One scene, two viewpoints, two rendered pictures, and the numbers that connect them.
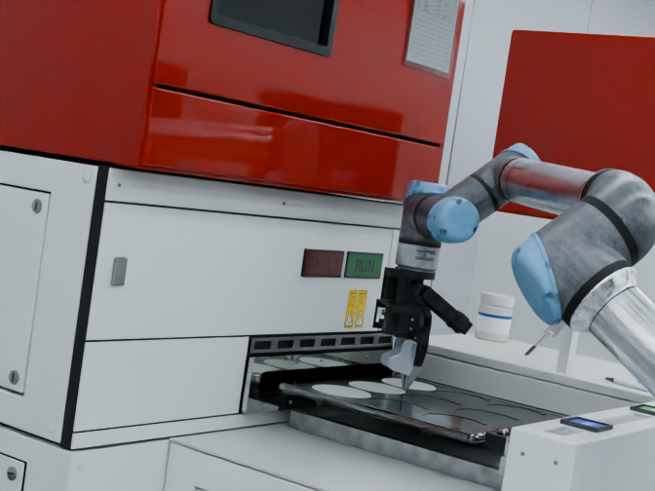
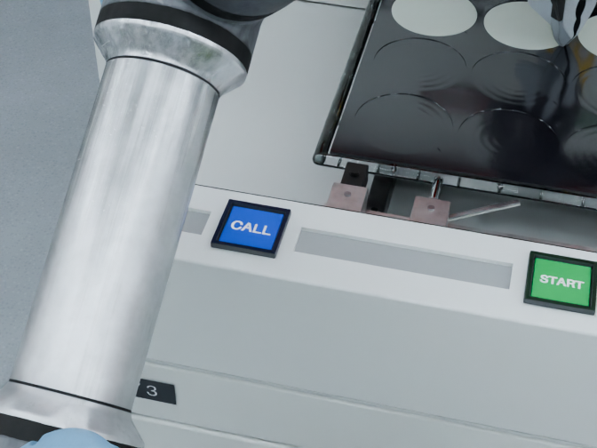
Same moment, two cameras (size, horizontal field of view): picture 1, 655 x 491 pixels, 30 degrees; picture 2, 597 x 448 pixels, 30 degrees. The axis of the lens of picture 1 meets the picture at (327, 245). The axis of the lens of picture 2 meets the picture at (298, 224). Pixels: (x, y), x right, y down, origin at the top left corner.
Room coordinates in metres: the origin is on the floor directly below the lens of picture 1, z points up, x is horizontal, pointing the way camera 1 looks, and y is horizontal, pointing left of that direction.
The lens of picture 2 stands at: (1.46, -1.04, 1.62)
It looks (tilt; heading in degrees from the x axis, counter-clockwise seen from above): 43 degrees down; 68
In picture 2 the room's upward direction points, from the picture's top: 1 degrees clockwise
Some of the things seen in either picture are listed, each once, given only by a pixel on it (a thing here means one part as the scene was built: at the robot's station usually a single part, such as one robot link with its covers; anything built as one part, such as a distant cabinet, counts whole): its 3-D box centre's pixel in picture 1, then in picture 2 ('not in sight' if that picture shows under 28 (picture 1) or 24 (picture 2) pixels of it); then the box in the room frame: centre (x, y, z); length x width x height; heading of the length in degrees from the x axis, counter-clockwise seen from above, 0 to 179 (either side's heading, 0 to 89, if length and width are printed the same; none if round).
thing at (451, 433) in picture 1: (371, 411); (354, 58); (1.90, -0.11, 0.90); 0.37 x 0.01 x 0.01; 55
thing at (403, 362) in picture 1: (403, 364); (549, 7); (2.11, -0.16, 0.95); 0.06 x 0.03 x 0.09; 108
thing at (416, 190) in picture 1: (424, 213); not in sight; (2.12, -0.16, 1.21); 0.09 x 0.08 x 0.11; 18
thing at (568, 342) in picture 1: (560, 334); not in sight; (2.19, -0.44, 1.03); 0.06 x 0.04 x 0.13; 55
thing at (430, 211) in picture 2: not in sight; (425, 236); (1.85, -0.39, 0.89); 0.08 x 0.03 x 0.03; 55
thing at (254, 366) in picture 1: (324, 378); not in sight; (2.16, -0.03, 0.89); 0.44 x 0.02 x 0.10; 145
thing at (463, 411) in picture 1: (429, 402); (517, 80); (2.05, -0.21, 0.90); 0.34 x 0.34 x 0.01; 55
